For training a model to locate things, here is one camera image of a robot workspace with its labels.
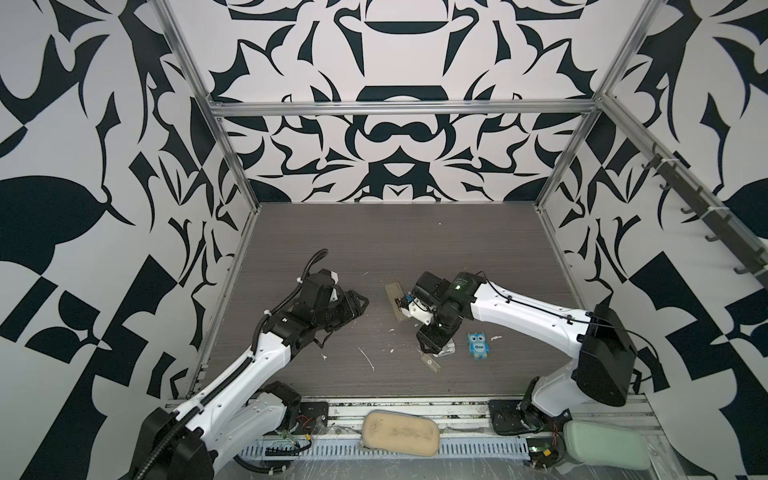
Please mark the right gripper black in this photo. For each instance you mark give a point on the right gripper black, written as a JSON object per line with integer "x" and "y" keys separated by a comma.
{"x": 430, "y": 341}

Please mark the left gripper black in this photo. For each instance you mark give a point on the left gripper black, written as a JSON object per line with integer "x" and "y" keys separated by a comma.
{"x": 349, "y": 305}

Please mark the remote battery cover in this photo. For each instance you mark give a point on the remote battery cover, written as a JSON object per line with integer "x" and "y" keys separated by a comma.
{"x": 429, "y": 361}

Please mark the white remote control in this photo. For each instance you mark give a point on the white remote control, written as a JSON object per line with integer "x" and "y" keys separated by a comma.
{"x": 394, "y": 293}

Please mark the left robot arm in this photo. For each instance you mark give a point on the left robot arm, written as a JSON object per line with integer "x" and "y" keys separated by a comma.
{"x": 203, "y": 434}

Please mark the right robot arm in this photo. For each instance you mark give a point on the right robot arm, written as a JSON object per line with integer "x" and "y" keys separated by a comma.
{"x": 601, "y": 352}

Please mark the blue owl figurine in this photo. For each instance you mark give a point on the blue owl figurine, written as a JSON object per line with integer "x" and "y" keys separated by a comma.
{"x": 478, "y": 346}

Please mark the tan sponge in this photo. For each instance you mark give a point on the tan sponge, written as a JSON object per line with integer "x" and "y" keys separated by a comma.
{"x": 400, "y": 433}

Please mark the small circuit board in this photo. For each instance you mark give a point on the small circuit board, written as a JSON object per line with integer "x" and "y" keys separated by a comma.
{"x": 542, "y": 455}

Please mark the pale green sponge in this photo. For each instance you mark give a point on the pale green sponge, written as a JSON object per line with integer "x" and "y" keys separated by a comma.
{"x": 605, "y": 445}

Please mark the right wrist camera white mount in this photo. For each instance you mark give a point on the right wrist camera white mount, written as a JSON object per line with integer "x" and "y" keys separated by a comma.
{"x": 414, "y": 308}

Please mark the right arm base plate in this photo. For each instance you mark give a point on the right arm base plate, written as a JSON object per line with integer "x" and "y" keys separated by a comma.
{"x": 520, "y": 417}

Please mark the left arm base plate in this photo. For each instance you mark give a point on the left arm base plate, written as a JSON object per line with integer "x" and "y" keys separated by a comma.
{"x": 306, "y": 417}

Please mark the white slotted cable duct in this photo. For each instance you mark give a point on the white slotted cable duct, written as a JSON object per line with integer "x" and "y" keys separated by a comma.
{"x": 451, "y": 448}

